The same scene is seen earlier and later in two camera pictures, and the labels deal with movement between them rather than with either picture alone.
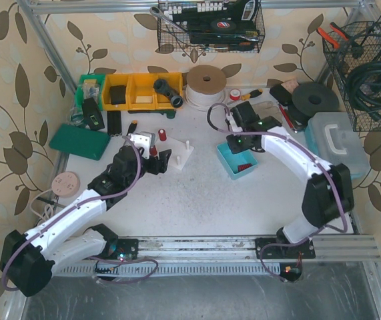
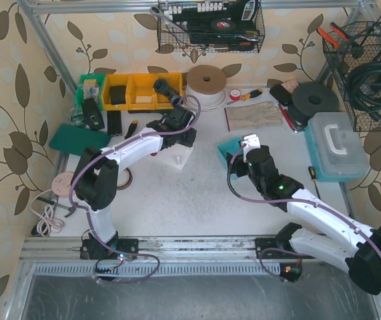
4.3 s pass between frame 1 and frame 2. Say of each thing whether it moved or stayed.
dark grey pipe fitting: stayed
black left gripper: moved
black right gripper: moved
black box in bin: stayed
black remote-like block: stayed
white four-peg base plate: stayed
